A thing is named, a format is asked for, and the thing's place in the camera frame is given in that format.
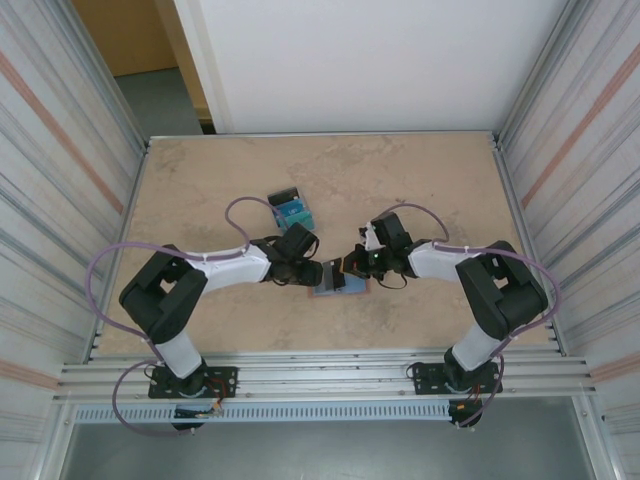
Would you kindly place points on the grey card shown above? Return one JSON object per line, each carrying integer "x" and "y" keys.
{"x": 331, "y": 276}

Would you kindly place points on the pink card holder wallet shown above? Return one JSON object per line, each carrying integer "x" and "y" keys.
{"x": 356, "y": 287}

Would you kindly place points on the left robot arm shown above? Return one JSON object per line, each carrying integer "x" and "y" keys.
{"x": 225, "y": 270}

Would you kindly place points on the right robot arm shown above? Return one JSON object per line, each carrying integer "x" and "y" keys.
{"x": 440, "y": 260}

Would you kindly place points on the blue VIP card stack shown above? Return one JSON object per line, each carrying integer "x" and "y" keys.
{"x": 292, "y": 206}

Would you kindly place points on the black card stack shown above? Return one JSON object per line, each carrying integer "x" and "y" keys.
{"x": 284, "y": 196}

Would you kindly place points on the ribbed metal side panel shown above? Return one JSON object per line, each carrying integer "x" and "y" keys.
{"x": 590, "y": 150}
{"x": 50, "y": 150}

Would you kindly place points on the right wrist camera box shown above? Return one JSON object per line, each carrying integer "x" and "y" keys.
{"x": 369, "y": 239}

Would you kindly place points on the aluminium rail frame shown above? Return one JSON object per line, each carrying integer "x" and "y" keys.
{"x": 325, "y": 372}

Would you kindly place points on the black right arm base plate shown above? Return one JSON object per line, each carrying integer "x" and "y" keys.
{"x": 425, "y": 380}

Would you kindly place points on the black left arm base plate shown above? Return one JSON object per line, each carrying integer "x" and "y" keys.
{"x": 225, "y": 375}

